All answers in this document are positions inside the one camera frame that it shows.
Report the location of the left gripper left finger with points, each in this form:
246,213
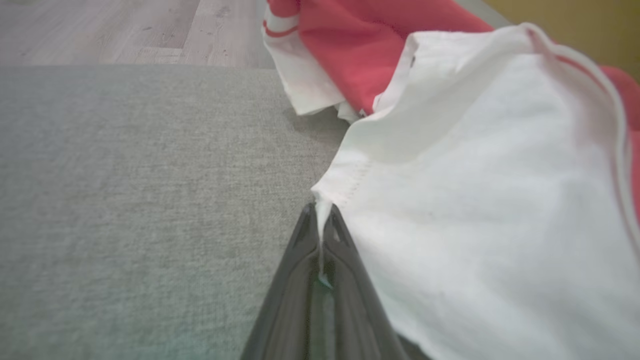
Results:
285,320

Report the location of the red and white jersey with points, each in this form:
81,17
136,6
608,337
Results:
475,200

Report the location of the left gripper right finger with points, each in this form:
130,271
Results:
355,320

